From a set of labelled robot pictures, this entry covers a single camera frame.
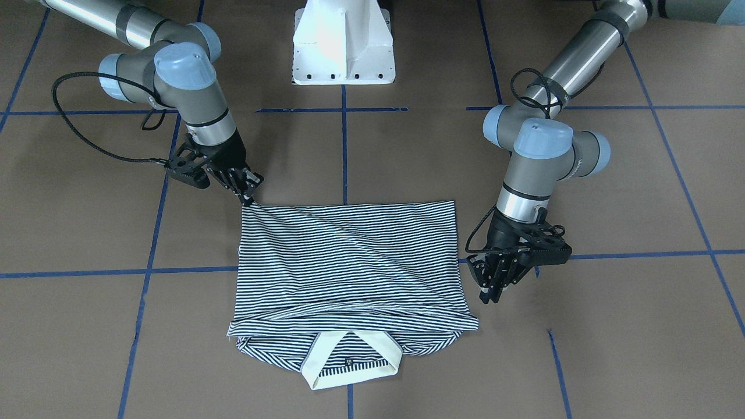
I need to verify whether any left grey silver robot arm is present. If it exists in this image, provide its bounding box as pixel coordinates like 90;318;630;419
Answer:
465;1;743;303

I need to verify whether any navy white striped polo shirt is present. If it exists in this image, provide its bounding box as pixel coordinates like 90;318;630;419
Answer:
227;201;480;390

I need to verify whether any right grey silver robot arm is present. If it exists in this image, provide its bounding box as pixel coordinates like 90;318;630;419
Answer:
43;1;264;207

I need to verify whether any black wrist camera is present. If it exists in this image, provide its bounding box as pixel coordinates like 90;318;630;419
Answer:
518;222;572;268
164;134;210;189

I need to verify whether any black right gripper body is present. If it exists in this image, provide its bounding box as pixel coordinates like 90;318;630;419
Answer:
198;131;250;181

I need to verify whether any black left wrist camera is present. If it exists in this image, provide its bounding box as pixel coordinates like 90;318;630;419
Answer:
518;222;572;268

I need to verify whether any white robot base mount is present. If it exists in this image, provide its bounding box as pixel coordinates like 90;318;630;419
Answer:
291;1;396;86

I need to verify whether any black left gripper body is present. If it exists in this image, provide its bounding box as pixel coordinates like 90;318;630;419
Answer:
484;208;538;274

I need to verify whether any blue tape line far crosswise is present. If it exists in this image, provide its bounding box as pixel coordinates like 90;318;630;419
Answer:
1;248;744;279

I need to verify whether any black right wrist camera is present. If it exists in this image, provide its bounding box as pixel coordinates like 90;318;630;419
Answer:
164;134;210;189

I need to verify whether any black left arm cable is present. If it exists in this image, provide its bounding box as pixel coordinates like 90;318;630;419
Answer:
464;68;606;257

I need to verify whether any blue tape line lengthwise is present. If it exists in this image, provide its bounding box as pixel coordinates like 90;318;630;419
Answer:
576;44;743;336
116;0;205;419

